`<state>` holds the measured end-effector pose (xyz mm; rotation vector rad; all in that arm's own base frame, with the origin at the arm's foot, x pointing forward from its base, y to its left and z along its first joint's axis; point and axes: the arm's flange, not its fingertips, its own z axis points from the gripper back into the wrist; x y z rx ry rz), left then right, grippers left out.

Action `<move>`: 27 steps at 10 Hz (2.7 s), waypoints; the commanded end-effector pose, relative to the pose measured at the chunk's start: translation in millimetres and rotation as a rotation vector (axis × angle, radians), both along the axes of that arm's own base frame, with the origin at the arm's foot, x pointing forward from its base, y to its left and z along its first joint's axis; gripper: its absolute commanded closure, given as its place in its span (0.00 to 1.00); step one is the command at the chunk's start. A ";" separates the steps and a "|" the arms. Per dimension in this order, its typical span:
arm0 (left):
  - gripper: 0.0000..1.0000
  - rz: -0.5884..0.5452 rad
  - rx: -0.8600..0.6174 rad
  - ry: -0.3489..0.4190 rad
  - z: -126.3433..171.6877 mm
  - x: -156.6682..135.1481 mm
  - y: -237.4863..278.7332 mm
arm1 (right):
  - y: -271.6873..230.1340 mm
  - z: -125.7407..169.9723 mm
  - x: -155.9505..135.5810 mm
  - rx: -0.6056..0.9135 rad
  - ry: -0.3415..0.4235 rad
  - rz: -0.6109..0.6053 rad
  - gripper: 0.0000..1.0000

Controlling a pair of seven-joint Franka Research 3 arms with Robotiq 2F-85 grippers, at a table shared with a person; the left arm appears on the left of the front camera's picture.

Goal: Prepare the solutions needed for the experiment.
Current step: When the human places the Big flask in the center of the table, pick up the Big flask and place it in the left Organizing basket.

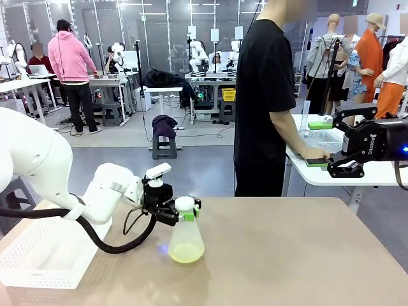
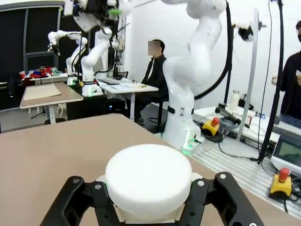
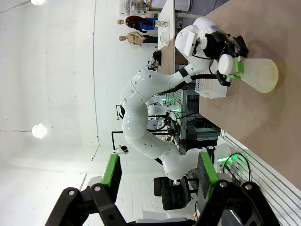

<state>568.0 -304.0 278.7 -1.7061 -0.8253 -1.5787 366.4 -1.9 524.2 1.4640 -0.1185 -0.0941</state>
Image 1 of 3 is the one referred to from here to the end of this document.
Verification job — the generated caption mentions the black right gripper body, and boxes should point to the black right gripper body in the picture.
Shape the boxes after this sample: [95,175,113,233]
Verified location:
[342,117,408,163]

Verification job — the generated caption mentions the dark purple cloth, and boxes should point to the dark purple cloth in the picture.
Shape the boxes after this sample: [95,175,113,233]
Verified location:
[151,114,179,140]

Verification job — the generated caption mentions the silver laptop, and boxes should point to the silver laptop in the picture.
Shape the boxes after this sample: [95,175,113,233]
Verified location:
[31,64,52,76]

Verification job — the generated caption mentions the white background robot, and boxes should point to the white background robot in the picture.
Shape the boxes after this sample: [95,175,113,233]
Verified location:
[5,40,30,79]

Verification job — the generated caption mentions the person's right forearm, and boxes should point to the person's right forearm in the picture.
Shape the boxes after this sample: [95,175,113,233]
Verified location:
[270,111,312,157]

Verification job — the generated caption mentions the person's right hand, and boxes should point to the person's right hand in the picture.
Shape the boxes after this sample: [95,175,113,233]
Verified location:
[300,147,332,160]

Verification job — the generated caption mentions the clear plastic graduated cylinder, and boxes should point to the clear plastic graduated cylinder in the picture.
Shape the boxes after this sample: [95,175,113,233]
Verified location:
[302,101,311,136]

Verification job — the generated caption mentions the mannequin in grey shirt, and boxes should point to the mannequin in grey shirt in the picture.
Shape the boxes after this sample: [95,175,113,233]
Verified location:
[301,13,355,115]

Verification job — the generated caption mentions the mannequin in blue floral dress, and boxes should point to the mannequin in blue floral dress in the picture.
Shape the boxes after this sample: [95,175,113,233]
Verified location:
[342,15,367,103]

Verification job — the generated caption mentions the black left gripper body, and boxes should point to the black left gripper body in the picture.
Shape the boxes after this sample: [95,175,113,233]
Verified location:
[142,183,175,221]

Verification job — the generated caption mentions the small white pedestal table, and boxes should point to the small white pedestal table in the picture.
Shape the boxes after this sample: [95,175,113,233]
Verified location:
[142,85,186,131]

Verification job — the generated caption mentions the person in pink hoodie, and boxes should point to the person in pink hoodie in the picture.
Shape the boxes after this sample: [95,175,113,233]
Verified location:
[47,18,99,135]

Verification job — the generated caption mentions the black jacket pile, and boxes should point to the black jacket pile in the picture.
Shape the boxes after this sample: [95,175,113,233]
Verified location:
[142,68,196,100]

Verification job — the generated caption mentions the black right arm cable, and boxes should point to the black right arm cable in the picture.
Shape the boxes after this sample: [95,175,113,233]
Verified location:
[393,159,408,191]

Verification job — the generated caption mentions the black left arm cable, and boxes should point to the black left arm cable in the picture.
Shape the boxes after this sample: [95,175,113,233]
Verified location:
[0,194,157,254]

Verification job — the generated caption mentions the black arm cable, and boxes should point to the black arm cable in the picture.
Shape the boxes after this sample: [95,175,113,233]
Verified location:
[0,194,157,254]
[393,159,408,191]

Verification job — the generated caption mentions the grey work desk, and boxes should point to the grey work desk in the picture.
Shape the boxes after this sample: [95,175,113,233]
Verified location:
[184,72,237,125]
[88,75,132,124]

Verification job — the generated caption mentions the white office desk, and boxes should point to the white office desk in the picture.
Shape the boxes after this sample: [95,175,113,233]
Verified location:
[0,77,61,128]

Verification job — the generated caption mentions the white humanoid robot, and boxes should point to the white humanoid robot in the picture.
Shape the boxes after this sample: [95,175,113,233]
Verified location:
[110,41,129,73]

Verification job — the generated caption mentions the black pole stand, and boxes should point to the black pole stand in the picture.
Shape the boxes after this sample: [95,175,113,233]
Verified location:
[133,40,145,112]

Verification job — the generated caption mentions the mannequin in orange trousers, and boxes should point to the mannequin in orange trousers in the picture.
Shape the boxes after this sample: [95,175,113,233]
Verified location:
[372,31,408,119]

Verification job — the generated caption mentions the white computer case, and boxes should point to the white computer case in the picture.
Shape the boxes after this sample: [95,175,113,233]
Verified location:
[135,87,152,112]

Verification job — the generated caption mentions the white shoe rack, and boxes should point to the white shoe rack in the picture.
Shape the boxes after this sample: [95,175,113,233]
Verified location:
[293,73,303,99]

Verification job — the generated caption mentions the person in red top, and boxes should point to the person in red top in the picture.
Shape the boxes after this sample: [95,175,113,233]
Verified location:
[27,43,58,77]

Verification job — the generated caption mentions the person in black t-shirt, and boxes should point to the person in black t-shirt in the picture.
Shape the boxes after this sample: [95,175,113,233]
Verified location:
[234,0,318,198]

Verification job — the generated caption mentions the translucent plastic conical flask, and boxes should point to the translucent plastic conical flask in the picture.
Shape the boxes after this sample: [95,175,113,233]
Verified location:
[168,203,205,264]

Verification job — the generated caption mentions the black camera tripod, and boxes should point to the black camera tripod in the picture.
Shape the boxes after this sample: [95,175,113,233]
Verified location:
[318,34,344,116]

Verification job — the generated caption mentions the clothes rack with garments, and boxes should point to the clothes rack with garments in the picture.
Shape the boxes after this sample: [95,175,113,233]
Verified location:
[377,34,408,64]

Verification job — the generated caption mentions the white side table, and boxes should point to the white side table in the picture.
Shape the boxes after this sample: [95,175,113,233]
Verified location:
[285,113,408,221]

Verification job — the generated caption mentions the mannequin in orange dress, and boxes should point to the mannequin in orange dress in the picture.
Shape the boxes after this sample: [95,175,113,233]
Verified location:
[346,12,388,111]

